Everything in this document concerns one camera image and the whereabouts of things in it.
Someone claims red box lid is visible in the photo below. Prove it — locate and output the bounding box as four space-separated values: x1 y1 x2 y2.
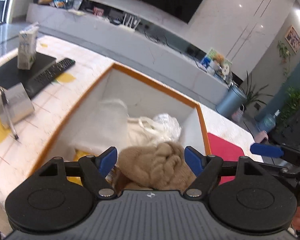
206 132 246 185

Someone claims black remote control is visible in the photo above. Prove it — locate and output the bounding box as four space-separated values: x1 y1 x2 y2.
25 58 76 99

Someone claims water bottle jug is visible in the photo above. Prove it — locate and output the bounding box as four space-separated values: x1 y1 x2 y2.
257 109 280 133

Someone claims black notebook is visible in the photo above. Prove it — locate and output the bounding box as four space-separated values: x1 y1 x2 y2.
0 53 56 89

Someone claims white marble tv bench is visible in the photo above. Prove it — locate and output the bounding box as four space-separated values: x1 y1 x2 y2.
26 3 229 105

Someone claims teddy bear bouquet box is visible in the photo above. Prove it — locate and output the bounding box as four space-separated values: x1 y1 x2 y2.
200 48 232 85

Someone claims tall floor plant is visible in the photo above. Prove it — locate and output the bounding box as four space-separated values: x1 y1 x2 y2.
243 72 273 110

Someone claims lace tablecloth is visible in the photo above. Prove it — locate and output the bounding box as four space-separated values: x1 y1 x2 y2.
0 36 262 205

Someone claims brown plush scarf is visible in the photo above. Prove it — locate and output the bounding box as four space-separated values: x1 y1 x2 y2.
113 142 196 192

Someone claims hanging vine plant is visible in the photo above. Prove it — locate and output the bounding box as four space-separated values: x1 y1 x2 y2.
277 40 291 80

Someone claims framed wall picture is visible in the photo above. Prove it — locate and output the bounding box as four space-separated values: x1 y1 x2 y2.
285 25 300 54

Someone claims blue grey trash bin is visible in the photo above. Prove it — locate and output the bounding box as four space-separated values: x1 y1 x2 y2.
216 85 247 118

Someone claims milk carton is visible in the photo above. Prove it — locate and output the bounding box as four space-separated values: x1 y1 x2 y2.
17 22 39 70

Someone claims orange storage box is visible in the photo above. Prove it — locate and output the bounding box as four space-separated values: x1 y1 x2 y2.
29 63 211 175

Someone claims yellow cloth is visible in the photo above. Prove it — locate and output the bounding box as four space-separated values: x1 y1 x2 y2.
66 149 91 186

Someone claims clear plastic bag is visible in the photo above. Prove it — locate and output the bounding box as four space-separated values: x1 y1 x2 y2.
138 113 181 144

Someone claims cream white towel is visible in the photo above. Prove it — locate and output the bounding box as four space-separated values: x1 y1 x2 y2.
71 99 158 155

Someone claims silver metal box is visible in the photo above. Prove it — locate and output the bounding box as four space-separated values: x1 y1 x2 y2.
0 83 34 140

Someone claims pastel woven bag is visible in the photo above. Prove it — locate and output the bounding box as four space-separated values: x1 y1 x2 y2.
231 105 245 123

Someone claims pink slipper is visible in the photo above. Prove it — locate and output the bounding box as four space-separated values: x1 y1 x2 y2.
254 131 268 144

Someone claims white wifi router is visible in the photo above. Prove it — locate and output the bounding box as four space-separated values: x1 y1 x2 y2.
119 13 141 33

